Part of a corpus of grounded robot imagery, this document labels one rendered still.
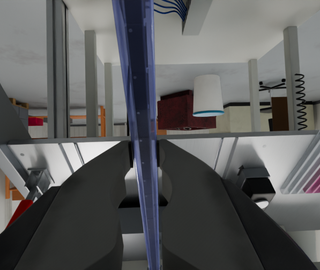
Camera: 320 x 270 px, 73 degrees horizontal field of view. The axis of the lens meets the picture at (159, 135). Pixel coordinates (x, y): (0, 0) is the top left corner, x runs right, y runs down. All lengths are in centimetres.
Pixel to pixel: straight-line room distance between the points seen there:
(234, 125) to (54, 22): 533
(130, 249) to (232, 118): 540
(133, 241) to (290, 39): 75
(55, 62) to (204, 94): 277
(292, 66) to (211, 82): 252
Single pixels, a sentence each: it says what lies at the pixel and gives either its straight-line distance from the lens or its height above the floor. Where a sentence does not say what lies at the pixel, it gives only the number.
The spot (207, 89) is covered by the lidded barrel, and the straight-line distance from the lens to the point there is 326.
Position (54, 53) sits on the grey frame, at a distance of 63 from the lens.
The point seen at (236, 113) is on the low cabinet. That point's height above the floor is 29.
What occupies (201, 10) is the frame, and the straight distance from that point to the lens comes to 61.
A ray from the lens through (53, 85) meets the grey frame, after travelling 60.
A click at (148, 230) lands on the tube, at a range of 21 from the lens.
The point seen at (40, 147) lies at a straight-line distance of 34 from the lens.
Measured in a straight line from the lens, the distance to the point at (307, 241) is 86.
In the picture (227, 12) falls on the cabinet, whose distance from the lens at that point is 72.
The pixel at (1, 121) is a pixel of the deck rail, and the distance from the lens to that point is 35.
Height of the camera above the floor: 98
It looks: 2 degrees down
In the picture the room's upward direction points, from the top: 178 degrees clockwise
